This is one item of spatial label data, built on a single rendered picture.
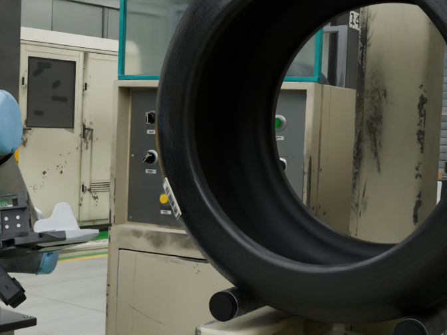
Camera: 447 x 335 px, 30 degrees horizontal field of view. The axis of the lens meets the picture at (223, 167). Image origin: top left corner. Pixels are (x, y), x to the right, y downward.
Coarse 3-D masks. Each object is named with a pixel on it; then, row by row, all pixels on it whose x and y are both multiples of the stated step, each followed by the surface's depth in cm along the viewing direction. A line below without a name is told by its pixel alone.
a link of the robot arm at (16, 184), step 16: (0, 96) 146; (0, 112) 145; (16, 112) 152; (0, 128) 145; (16, 128) 151; (0, 144) 146; (16, 144) 151; (0, 160) 152; (16, 160) 162; (0, 176) 157; (16, 176) 161; (0, 192) 160; (16, 192) 163; (32, 208) 171; (32, 224) 173; (32, 256) 176; (48, 256) 177; (16, 272) 181; (32, 272) 180; (48, 272) 180
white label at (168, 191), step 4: (164, 180) 126; (164, 184) 127; (168, 184) 125; (164, 188) 128; (168, 188) 125; (168, 192) 126; (172, 192) 124; (168, 196) 127; (172, 196) 124; (172, 200) 125; (172, 204) 126; (176, 204) 124; (172, 208) 127; (176, 208) 125; (176, 212) 126; (180, 212) 124; (176, 216) 127
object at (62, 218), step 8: (56, 208) 120; (64, 208) 121; (56, 216) 120; (64, 216) 120; (72, 216) 121; (40, 224) 119; (48, 224) 120; (56, 224) 120; (64, 224) 120; (72, 224) 120; (40, 232) 120; (72, 232) 119; (80, 232) 120; (88, 232) 121; (96, 232) 122; (72, 240) 119; (80, 240) 120; (88, 240) 121
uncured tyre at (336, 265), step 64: (192, 0) 126; (256, 0) 137; (320, 0) 141; (384, 0) 136; (192, 64) 121; (256, 64) 146; (192, 128) 123; (256, 128) 147; (192, 192) 122; (256, 192) 147; (256, 256) 117; (320, 256) 142; (384, 256) 108; (320, 320) 117; (384, 320) 115
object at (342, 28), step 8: (344, 24) 600; (328, 32) 609; (336, 32) 608; (344, 32) 601; (344, 40) 601; (344, 48) 602; (344, 56) 602; (344, 64) 603; (344, 72) 604; (336, 80) 605; (344, 80) 605
